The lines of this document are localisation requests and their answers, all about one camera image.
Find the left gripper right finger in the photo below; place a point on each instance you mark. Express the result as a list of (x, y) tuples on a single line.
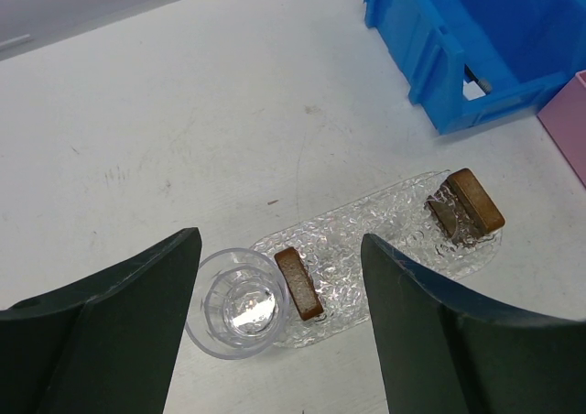
[(444, 348)]

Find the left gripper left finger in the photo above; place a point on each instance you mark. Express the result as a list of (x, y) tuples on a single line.
[(107, 343)]

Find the blue compartment bin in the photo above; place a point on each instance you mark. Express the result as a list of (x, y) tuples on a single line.
[(527, 49)]

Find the pink plastic box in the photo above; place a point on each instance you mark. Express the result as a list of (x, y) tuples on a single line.
[(565, 120)]

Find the clear textured oval tray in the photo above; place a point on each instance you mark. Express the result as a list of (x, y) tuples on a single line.
[(329, 245)]

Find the black toothbrush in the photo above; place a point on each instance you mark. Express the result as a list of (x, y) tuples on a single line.
[(482, 83)]

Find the clear plastic cup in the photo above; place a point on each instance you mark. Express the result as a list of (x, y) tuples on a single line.
[(239, 304)]

